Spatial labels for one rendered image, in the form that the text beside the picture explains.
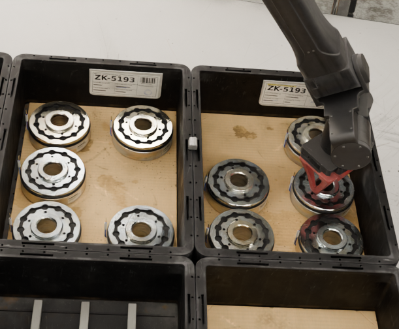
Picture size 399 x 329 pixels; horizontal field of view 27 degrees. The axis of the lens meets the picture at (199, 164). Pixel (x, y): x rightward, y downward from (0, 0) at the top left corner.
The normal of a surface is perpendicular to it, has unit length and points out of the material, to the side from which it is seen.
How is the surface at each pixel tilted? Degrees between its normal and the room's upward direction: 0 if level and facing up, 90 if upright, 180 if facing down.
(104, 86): 90
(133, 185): 0
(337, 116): 33
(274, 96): 90
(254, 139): 0
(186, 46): 0
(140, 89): 90
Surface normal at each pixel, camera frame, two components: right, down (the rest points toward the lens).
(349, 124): -0.46, -0.57
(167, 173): 0.11, -0.65
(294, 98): 0.02, 0.76
